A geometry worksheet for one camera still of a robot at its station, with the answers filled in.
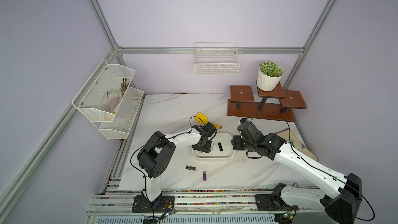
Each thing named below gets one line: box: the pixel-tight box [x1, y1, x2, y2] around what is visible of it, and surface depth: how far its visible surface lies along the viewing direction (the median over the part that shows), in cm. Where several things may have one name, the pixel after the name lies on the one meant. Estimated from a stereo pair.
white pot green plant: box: [256, 60, 285, 92], surface depth 86 cm
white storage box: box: [192, 132, 236, 159], surface depth 92 cm
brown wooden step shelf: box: [226, 81, 307, 122], surface depth 104 cm
